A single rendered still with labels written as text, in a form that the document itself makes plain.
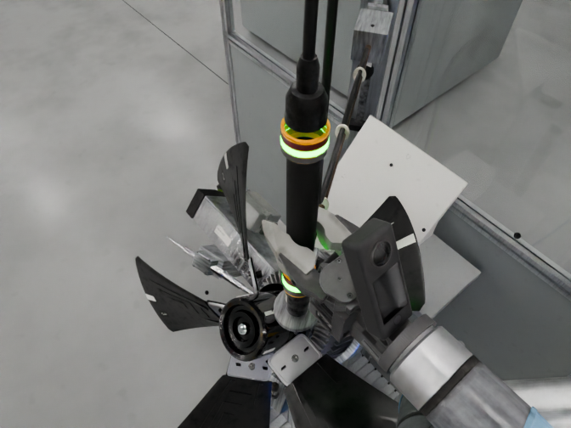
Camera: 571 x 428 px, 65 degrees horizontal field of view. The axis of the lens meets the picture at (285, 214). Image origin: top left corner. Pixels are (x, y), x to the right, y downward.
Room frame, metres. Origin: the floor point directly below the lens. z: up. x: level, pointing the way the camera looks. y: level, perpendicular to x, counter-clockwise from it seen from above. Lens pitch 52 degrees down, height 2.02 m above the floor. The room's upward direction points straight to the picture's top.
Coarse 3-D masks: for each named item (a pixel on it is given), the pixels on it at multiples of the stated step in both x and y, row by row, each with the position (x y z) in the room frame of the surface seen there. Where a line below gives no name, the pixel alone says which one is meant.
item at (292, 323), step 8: (280, 296) 0.32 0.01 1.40; (280, 304) 0.30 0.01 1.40; (280, 312) 0.29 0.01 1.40; (280, 320) 0.28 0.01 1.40; (288, 320) 0.28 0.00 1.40; (296, 320) 0.28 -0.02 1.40; (304, 320) 0.28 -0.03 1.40; (312, 320) 0.28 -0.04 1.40; (288, 328) 0.27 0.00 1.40; (296, 328) 0.27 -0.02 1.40; (304, 328) 0.27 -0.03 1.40
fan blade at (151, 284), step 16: (144, 272) 0.52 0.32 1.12; (144, 288) 0.51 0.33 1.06; (160, 288) 0.49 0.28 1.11; (176, 288) 0.46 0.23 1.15; (160, 304) 0.48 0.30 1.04; (176, 304) 0.46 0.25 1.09; (192, 304) 0.44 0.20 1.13; (176, 320) 0.46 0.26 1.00; (192, 320) 0.44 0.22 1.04; (208, 320) 0.42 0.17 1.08
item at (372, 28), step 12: (360, 12) 0.93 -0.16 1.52; (372, 12) 0.93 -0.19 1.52; (384, 12) 0.93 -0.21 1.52; (360, 24) 0.88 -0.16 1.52; (372, 24) 0.88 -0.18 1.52; (384, 24) 0.88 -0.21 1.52; (360, 36) 0.86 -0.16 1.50; (372, 36) 0.85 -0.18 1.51; (384, 36) 0.85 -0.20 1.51; (360, 48) 0.86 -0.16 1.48; (372, 48) 0.85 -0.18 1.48; (384, 48) 0.84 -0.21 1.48; (372, 60) 0.85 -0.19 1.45
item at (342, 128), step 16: (336, 0) 0.38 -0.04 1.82; (304, 16) 0.30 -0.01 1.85; (336, 16) 0.38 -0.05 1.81; (304, 32) 0.30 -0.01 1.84; (304, 48) 0.30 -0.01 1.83; (368, 48) 0.82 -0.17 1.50; (352, 96) 0.67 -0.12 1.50; (336, 128) 0.59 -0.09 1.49; (336, 144) 0.55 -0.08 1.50; (320, 192) 0.39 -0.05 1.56
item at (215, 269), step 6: (180, 246) 0.63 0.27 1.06; (186, 252) 0.61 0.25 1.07; (192, 252) 0.60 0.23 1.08; (216, 264) 0.56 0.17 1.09; (210, 270) 0.55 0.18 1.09; (216, 270) 0.54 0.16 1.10; (222, 270) 0.54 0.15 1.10; (222, 276) 0.52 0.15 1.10; (228, 276) 0.52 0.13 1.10; (228, 282) 0.51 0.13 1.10; (234, 282) 0.50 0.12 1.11; (240, 282) 0.50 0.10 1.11; (240, 288) 0.49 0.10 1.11; (246, 288) 0.49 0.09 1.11
